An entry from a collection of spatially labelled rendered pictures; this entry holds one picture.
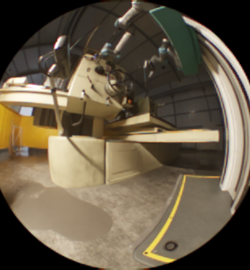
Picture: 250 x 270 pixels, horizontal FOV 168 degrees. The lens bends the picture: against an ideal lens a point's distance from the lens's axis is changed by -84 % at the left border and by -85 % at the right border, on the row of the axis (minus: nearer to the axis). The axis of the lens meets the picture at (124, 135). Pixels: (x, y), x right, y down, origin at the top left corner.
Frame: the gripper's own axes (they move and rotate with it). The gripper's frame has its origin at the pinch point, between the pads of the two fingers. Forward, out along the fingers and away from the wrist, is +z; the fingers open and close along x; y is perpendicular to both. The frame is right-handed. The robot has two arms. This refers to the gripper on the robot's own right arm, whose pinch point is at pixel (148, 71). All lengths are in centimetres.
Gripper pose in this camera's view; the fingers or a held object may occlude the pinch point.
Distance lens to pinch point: 98.7
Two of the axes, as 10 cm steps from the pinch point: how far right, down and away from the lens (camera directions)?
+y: 7.0, 3.8, -6.1
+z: -4.3, 9.0, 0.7
